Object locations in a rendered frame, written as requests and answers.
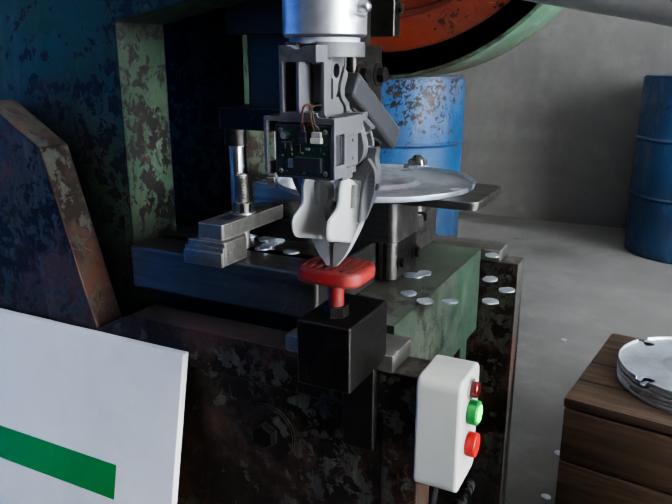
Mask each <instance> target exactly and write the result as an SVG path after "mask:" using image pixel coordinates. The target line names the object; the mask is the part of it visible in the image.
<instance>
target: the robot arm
mask: <svg viewBox="0 0 672 504"><path fill-rule="evenodd" d="M524 1H529V2H535V3H541V4H546V5H552V6H558V7H563V8H569V9H575V10H580V11H586V12H591V13H597V14H603V15H608V16H614V17H620V18H625V19H631V20H637V21H642V22H648V23H654V24H659V25H665V26H670V27H672V0H524ZM371 7H372V6H371V3H370V1H367V0H282V27H283V36H284V37H285V38H289V41H290V42H286V45H278V47H279V93H280V114H273V115H266V116H263V118H264V153H265V174H271V173H275V172H276V175H278V177H288V178H292V180H293V183H294V185H295V187H296V189H297V191H298V193H299V194H300V196H301V204H300V207H299V208H298V209H297V211H296V212H295V214H294V215H293V217H292V219H291V230H292V233H293V235H294V236H295V237H299V238H312V240H313V243H314V245H315V248H316V250H317V252H318V253H319V255H320V257H321V258H322V259H323V261H324V262H325V264H326V265H327V266H328V265H330V266H331V267H336V266H338V265H339V264H340V263H341V262H342V261H343V260H344V259H345V257H346V256H347V255H348V253H349V252H350V250H351V249H352V247H353V245H354V243H355V241H356V239H357V238H358V236H359V233H360V231H361V229H362V227H363V225H364V222H365V220H366V219H367V218H368V215H369V213H370V210H371V208H372V206H373V203H374V201H375V199H376V196H377V194H378V191H379V188H380V183H381V166H380V160H379V155H380V150H381V148H388V149H394V148H395V147H396V144H397V141H398V137H399V134H400V128H399V127H398V125H397V124H396V123H395V121H394V120H393V119H392V117H391V116H390V114H389V113H388V112H387V110H386V109H385V107H384V106H383V105H382V103H381V102H380V101H379V99H378V98H377V96H376V95H375V94H374V92H373V91H372V90H371V88H370V87H369V85H368V84H367V83H366V81H365V80H364V78H363V77H362V76H361V74H360V73H354V72H347V70H346V69H345V68H346V57H365V42H360V38H364V37H365V36H366V35H367V13H368V12H370V11H371ZM271 131H275V141H276V159H275V160H271V161H270V154H269V132H271ZM334 180H338V181H340V183H339V185H338V186H337V187H336V188H335V186H334V184H333V183H332V182H331V181H334ZM334 197H335V202H336V208H335V210H334V212H333V213H332V212H331V205H332V201H333V199H334Z"/></svg>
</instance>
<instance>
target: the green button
mask: <svg viewBox="0 0 672 504"><path fill-rule="evenodd" d="M480 405H482V402H481V401H479V400H475V399H471V400H470V401H469V404H468V407H467V411H466V423H467V424H469V425H473V426H477V425H478V424H479V422H477V415H478V410H479V407H480ZM482 406H483V405H482Z"/></svg>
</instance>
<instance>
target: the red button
mask: <svg viewBox="0 0 672 504"><path fill-rule="evenodd" d="M479 447H480V434H479V433H477V432H473V431H469V432H468V434H467V436H466V439H465V444H464V454H465V456H468V457H472V458H475V457H476V456H477V454H478V451H479Z"/></svg>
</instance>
